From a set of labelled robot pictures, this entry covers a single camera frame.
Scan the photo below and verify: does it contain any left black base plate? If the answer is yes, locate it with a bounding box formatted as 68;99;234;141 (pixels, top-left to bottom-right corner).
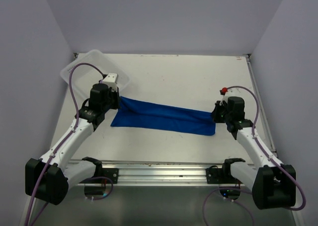
98;168;119;184

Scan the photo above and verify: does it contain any blue towel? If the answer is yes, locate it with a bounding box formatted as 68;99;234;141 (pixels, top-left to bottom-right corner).
111;96;216;136

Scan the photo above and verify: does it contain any white plastic basket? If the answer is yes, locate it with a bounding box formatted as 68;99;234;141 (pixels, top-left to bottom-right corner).
60;50;131;99

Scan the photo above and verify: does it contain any aluminium mounting rail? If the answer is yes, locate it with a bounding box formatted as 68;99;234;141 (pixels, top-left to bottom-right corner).
102;161;222;187

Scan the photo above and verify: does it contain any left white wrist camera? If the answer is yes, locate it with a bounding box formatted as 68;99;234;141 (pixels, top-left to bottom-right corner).
101;73;118;92

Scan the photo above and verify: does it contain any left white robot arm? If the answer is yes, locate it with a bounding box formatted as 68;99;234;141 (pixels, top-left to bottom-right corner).
25;83;120;205

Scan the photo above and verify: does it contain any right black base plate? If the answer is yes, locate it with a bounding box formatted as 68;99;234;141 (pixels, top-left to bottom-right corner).
205;165;232;184

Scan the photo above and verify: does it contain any right side aluminium rail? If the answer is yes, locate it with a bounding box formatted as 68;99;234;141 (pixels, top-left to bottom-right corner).
244;54;278;156

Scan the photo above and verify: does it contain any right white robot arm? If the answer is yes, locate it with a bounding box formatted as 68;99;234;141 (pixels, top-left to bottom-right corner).
211;96;296;209

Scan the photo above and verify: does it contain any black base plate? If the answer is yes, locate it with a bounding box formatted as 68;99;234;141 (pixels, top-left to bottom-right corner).
98;168;119;184
205;165;232;184

